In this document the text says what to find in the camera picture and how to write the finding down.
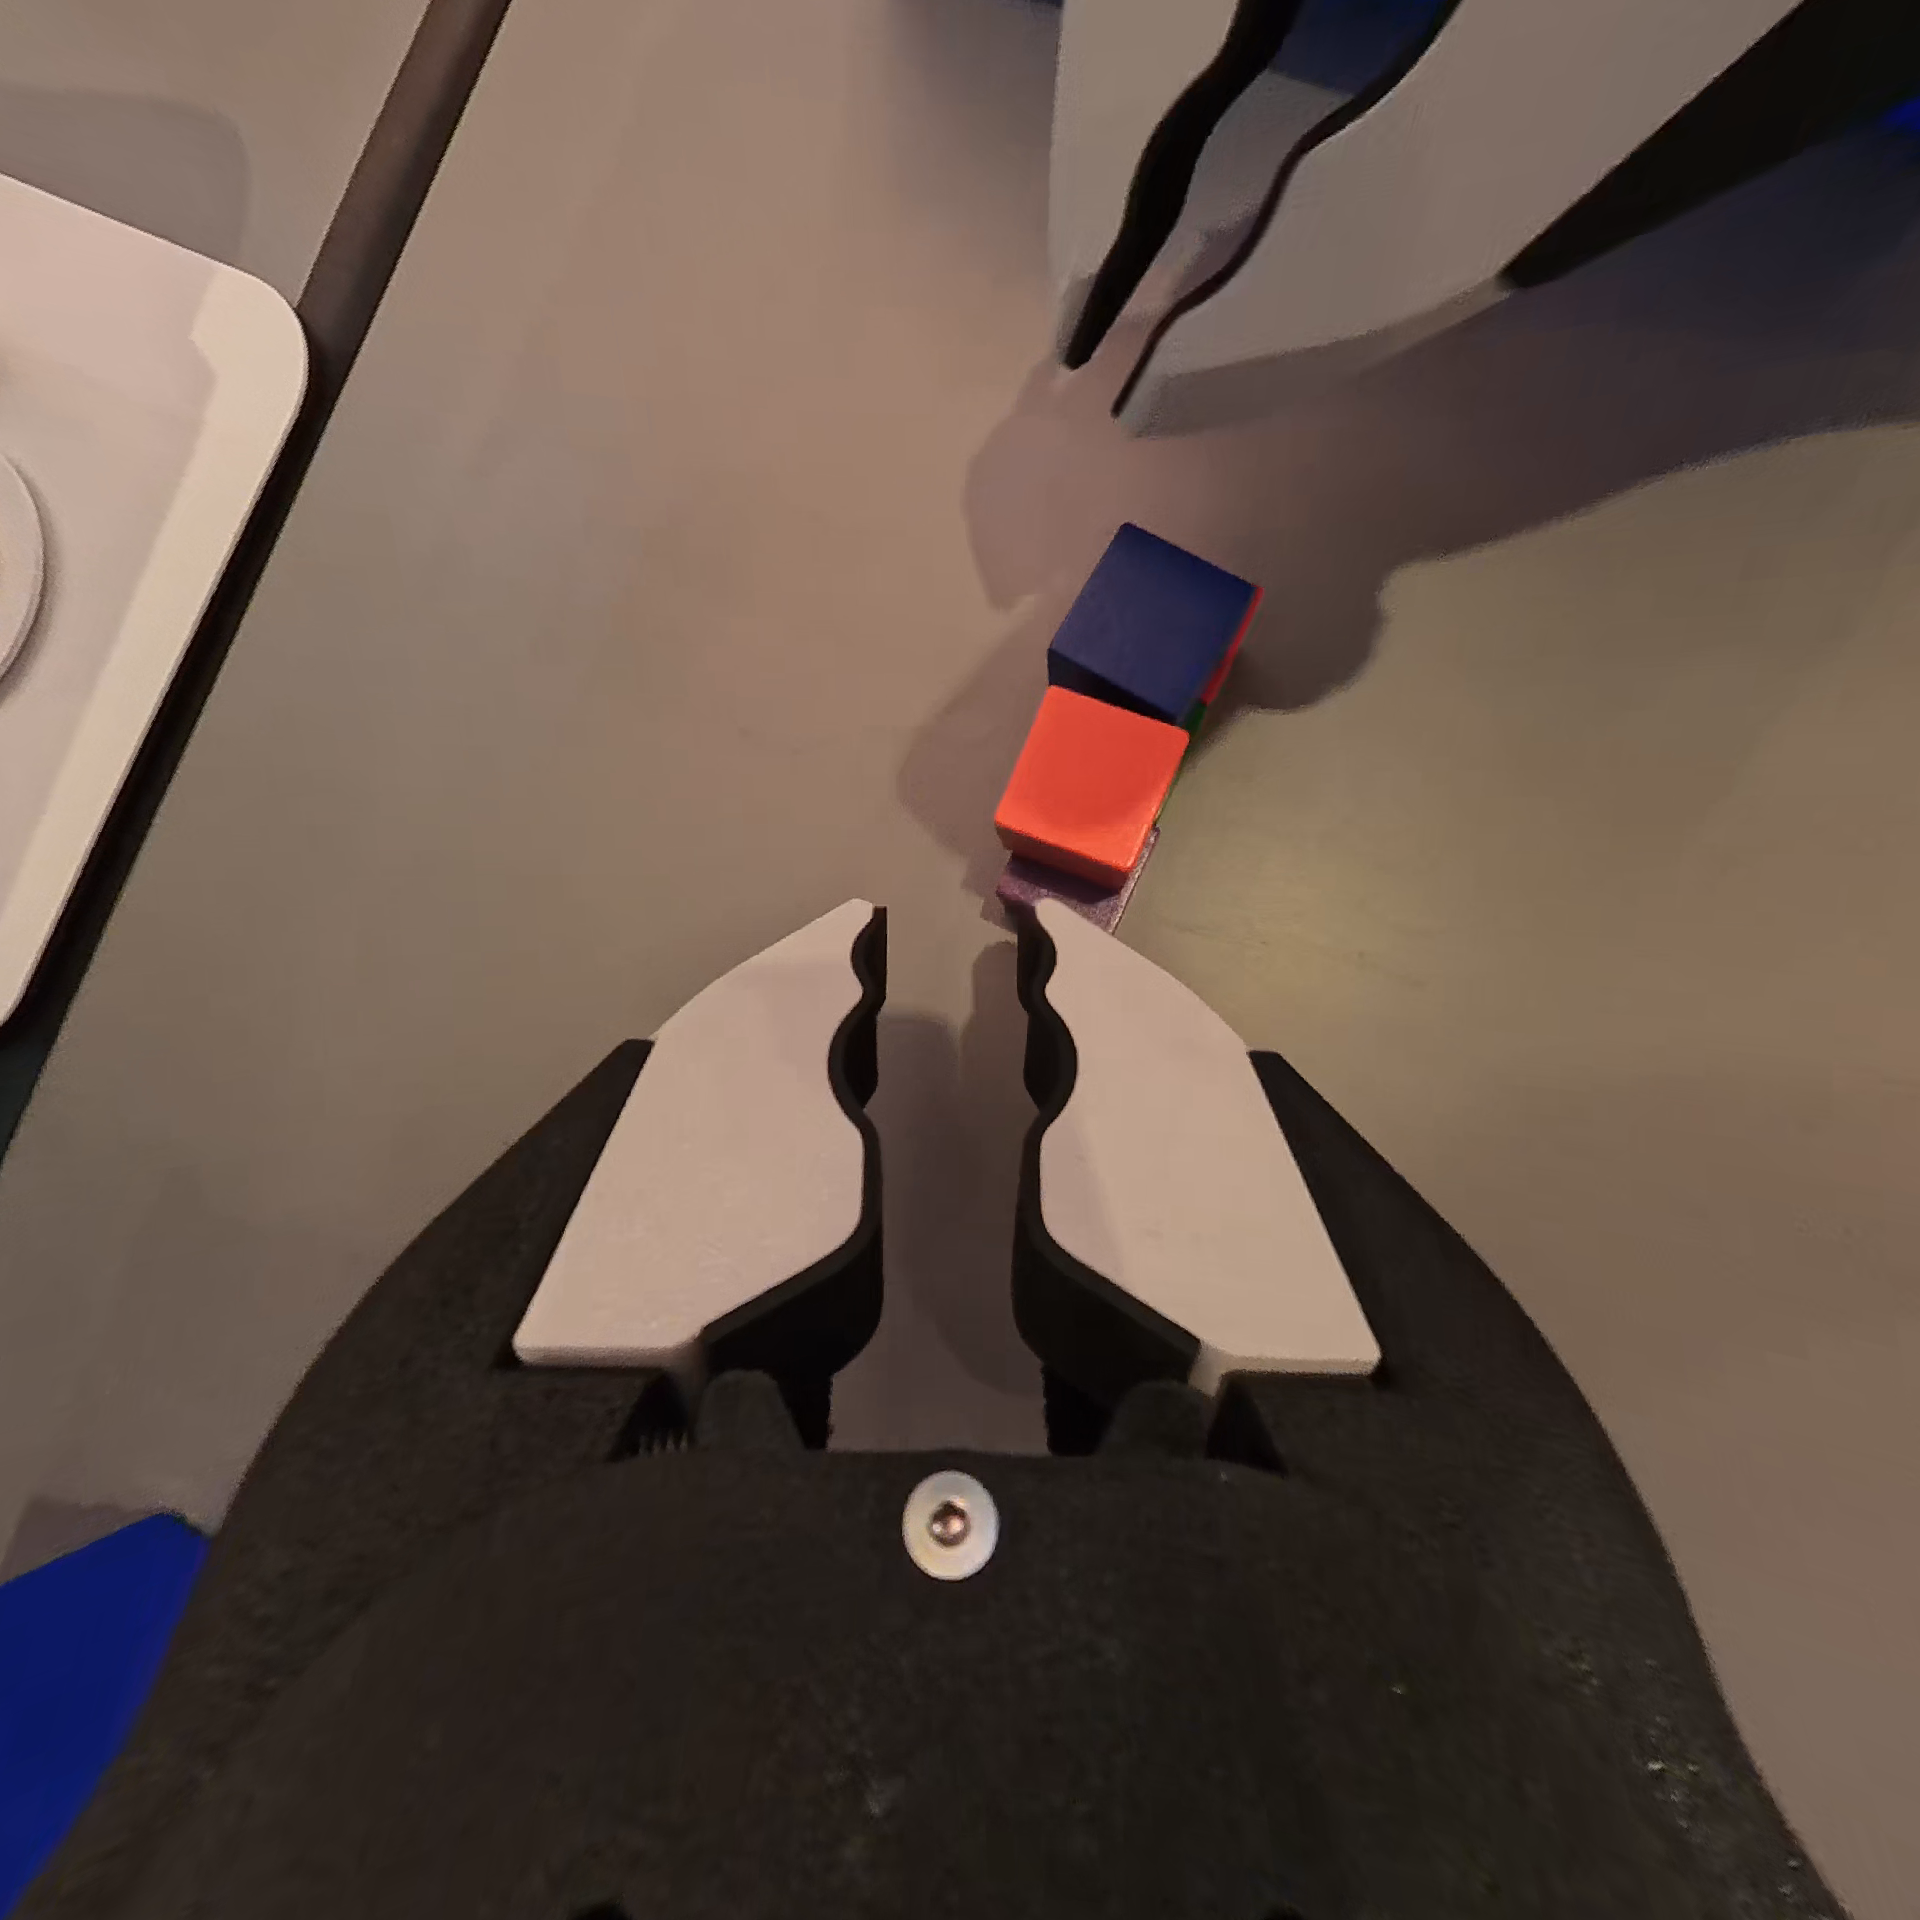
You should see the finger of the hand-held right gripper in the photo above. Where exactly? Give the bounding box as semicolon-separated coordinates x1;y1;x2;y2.
1111;0;1813;421
1047;0;1297;372

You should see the red wooden cube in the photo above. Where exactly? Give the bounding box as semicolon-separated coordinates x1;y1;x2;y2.
1204;582;1269;712

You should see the dark blue wooden cube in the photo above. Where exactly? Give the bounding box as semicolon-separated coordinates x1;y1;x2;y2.
1045;518;1264;722

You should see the orange wooden cube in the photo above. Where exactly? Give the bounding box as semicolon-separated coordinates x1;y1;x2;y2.
993;683;1194;884

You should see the purple wooden cube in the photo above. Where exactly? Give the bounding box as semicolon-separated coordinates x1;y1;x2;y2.
993;824;1167;938

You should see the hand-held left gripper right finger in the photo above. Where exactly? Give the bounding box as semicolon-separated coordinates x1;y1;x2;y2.
1010;897;1386;1412

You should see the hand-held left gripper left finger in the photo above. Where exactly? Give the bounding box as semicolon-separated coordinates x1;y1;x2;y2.
513;897;889;1427

